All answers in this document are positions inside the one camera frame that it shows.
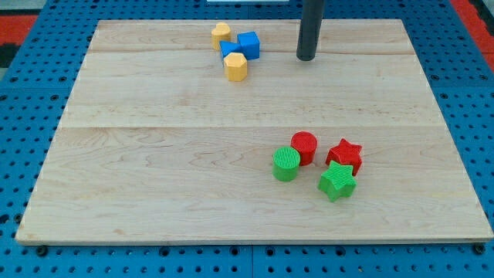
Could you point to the yellow hexagon block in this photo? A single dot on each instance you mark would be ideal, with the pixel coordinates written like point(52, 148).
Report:
point(235, 67)

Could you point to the yellow heart block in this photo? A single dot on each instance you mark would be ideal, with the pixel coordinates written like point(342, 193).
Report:
point(221, 32)

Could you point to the red cylinder block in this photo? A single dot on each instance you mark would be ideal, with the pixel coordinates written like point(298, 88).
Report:
point(306, 144)

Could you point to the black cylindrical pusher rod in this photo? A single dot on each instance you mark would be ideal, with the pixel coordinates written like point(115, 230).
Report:
point(309, 29)

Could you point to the green cylinder block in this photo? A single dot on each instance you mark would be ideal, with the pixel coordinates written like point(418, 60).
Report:
point(285, 163)

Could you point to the blue triangle block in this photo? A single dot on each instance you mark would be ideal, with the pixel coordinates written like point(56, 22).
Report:
point(227, 47)

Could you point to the light wooden board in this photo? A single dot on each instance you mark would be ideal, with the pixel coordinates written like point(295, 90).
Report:
point(156, 147)

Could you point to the blue cube block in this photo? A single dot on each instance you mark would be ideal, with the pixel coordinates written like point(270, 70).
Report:
point(249, 41)

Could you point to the green star block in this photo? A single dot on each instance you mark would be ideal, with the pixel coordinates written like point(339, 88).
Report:
point(337, 181)

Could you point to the red star block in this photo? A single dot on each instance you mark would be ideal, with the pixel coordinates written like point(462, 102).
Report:
point(346, 153)

